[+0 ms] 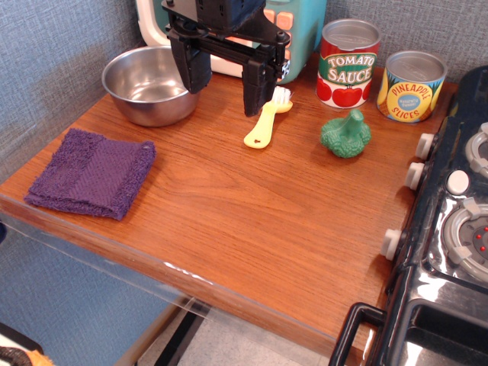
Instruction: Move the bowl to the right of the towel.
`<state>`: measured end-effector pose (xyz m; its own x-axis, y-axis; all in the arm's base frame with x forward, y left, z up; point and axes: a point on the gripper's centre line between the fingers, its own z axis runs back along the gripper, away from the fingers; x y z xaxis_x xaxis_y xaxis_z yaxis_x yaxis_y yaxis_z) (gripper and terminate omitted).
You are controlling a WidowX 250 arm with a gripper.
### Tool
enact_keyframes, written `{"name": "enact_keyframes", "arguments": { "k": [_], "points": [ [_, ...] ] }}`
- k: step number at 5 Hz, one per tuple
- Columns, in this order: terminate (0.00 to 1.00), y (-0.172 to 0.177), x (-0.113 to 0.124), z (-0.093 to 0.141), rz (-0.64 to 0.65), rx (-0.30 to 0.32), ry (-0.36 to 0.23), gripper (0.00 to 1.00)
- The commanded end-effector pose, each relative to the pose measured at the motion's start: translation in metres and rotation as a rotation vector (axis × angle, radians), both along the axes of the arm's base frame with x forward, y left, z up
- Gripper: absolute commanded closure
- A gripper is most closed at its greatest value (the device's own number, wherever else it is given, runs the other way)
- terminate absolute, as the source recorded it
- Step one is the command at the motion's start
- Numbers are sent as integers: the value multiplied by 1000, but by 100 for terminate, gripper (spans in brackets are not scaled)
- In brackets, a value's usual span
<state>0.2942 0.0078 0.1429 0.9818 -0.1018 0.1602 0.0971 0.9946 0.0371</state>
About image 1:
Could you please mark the toy microwave oven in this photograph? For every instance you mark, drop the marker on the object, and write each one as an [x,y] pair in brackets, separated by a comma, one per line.
[302,20]

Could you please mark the yellow dish brush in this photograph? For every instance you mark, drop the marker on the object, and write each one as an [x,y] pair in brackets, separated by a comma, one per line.
[260,136]

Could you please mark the purple folded towel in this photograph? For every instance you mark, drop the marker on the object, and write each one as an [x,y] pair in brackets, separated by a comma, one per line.
[92,175]

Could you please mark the black oven door handle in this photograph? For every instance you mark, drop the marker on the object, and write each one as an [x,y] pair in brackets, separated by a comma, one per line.
[358,313]

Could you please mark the stainless steel bowl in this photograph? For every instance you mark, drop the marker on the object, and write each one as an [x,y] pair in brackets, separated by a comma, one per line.
[146,87]

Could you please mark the green toy broccoli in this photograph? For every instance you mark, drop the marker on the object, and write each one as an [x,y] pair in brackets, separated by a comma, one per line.
[346,137]

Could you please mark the grey stove knob upper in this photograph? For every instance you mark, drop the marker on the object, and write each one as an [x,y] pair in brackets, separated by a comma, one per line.
[424,145]

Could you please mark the black toy stove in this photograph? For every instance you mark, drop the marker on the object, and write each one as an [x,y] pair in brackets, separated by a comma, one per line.
[437,291]

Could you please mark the grey stove knob middle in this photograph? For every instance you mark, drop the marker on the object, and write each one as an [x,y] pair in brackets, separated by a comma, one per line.
[413,175]

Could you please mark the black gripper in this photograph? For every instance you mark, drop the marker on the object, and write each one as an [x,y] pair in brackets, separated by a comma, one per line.
[231,30]

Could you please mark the grey stove knob lower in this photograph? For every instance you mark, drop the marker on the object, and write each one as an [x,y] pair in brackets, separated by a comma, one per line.
[390,243]

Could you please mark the grey stove knob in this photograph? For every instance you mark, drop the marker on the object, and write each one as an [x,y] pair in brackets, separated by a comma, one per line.
[390,243]
[413,175]
[424,145]

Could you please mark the pineapple slices can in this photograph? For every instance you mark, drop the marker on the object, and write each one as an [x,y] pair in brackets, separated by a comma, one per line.
[411,85]

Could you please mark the tomato sauce can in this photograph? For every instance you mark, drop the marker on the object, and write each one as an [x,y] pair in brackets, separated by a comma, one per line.
[347,58]

